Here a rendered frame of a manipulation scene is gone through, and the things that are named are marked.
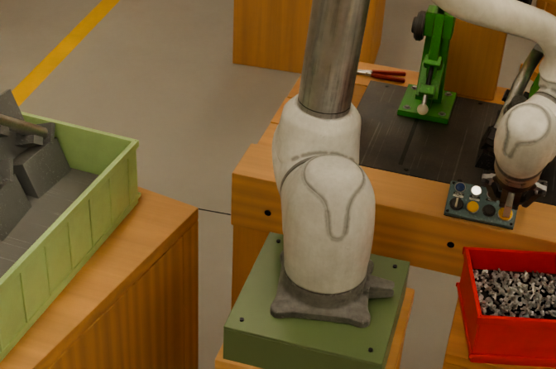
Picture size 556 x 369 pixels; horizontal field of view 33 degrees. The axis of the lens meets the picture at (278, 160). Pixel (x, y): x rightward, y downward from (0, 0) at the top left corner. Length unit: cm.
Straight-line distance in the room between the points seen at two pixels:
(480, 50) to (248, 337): 115
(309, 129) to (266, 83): 268
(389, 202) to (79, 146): 73
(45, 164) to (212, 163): 168
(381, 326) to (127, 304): 61
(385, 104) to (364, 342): 92
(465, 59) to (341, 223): 104
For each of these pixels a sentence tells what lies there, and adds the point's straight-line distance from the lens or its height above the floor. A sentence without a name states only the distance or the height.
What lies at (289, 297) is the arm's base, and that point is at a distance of 174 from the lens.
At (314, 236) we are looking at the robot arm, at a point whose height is 112.
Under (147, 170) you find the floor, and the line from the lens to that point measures 378.
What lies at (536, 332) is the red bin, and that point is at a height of 89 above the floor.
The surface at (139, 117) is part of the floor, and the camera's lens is 413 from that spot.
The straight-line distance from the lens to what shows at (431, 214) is 208.
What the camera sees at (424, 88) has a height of 99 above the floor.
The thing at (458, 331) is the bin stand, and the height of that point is 80.
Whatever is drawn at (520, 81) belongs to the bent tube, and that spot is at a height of 107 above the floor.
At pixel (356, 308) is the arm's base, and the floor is 95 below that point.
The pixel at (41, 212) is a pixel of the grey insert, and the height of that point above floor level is 85.
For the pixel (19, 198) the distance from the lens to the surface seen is 213.
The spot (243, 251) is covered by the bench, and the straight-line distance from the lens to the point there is 228.
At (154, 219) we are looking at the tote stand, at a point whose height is 79.
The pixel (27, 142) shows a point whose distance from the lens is 220.
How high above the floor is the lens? 210
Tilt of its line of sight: 33 degrees down
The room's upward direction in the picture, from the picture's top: 3 degrees clockwise
